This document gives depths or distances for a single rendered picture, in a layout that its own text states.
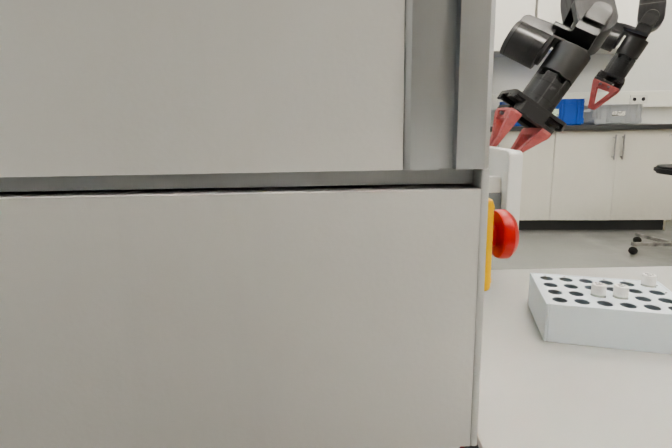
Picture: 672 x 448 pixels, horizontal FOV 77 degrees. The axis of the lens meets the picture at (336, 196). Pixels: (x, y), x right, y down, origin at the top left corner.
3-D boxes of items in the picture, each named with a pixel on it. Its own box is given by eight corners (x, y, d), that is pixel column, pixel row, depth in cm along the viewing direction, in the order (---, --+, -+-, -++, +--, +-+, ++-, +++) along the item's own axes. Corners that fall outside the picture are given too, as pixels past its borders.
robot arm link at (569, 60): (598, 46, 63) (590, 60, 69) (556, 27, 66) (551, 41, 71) (569, 86, 64) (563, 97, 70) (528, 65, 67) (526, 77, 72)
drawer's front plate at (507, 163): (453, 197, 82) (455, 140, 80) (518, 237, 54) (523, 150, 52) (444, 197, 82) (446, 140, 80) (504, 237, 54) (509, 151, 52)
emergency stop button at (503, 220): (501, 249, 37) (504, 204, 36) (522, 265, 33) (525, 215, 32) (467, 250, 37) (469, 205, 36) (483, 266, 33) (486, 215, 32)
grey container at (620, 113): (621, 123, 396) (623, 105, 393) (642, 123, 366) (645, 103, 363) (577, 124, 398) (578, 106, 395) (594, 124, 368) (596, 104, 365)
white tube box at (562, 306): (654, 315, 45) (658, 281, 44) (699, 357, 37) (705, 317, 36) (527, 304, 48) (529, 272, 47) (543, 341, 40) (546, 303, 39)
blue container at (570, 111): (562, 124, 397) (564, 100, 393) (585, 125, 357) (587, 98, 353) (496, 125, 401) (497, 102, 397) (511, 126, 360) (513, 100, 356)
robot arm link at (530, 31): (619, 6, 63) (596, 41, 72) (548, -24, 67) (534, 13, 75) (574, 66, 62) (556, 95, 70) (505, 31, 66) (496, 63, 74)
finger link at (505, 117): (470, 144, 73) (503, 97, 72) (503, 166, 74) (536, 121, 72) (484, 146, 66) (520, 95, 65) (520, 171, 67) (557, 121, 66)
